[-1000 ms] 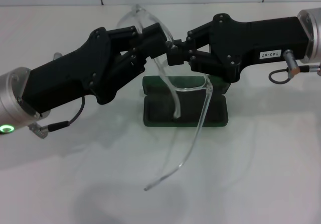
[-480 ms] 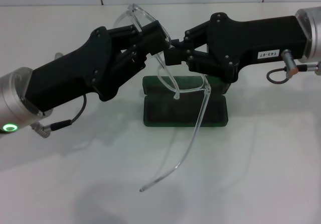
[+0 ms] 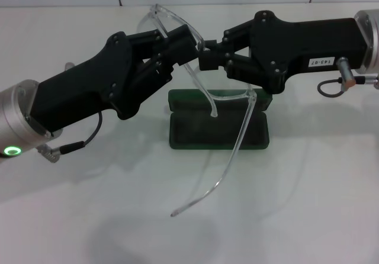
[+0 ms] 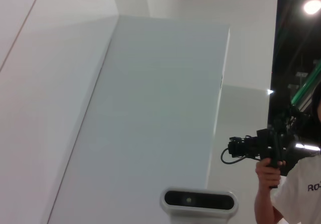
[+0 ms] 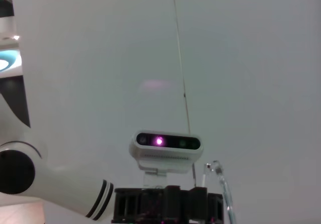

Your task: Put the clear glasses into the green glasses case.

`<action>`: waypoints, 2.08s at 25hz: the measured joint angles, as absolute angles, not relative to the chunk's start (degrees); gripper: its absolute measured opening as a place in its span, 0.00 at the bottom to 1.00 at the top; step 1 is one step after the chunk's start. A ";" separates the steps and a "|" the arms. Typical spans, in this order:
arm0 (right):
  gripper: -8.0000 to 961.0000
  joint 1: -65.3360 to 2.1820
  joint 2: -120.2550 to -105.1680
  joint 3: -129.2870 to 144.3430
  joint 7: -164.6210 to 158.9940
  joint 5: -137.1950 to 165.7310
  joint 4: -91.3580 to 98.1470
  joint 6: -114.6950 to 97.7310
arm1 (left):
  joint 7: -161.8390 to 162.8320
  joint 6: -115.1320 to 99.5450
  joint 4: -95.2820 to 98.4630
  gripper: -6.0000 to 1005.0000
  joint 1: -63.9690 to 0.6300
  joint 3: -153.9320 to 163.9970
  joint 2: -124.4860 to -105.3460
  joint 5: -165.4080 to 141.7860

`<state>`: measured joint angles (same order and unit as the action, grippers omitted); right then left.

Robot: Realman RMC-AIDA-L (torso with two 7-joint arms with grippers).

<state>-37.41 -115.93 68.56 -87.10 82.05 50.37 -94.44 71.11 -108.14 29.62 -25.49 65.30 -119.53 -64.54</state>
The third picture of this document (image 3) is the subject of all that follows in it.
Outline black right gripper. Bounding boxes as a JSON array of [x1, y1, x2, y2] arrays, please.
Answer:
[[198, 9, 368, 95]]

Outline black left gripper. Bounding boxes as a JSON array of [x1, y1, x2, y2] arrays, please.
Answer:
[[31, 31, 198, 137]]

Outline clear plastic glasses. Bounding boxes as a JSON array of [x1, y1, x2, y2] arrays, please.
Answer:
[[136, 4, 257, 218]]

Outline green glasses case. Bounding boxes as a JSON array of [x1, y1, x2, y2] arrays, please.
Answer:
[[168, 88, 273, 151]]

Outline left arm cable with plug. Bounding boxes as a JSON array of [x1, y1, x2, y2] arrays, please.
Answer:
[[36, 111, 103, 164]]

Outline arm cable with plug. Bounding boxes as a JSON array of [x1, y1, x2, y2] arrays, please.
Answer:
[[36, 111, 103, 164], [317, 56, 379, 98]]

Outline right arm cable with plug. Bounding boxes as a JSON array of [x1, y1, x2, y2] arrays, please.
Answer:
[[317, 56, 379, 98]]

